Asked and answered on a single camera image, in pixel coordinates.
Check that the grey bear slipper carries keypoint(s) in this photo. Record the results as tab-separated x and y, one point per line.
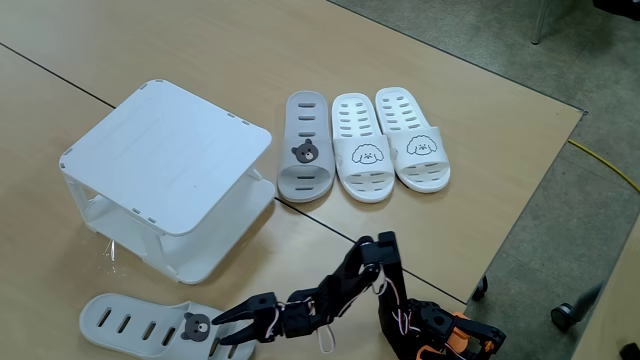
320	155
137	310

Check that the white dog slipper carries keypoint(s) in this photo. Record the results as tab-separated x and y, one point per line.
345	150
440	150

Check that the white two-shelf shoe rack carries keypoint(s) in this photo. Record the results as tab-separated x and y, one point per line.
165	155

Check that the black table caster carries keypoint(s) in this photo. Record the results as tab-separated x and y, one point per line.
481	289

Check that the black chair caster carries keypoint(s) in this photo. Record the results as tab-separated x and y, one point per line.
562	316

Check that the black floor object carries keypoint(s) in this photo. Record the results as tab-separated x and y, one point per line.
631	352

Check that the metal chair leg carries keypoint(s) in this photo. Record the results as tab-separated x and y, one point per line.
540	22

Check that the black chair part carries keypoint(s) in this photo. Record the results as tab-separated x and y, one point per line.
620	7

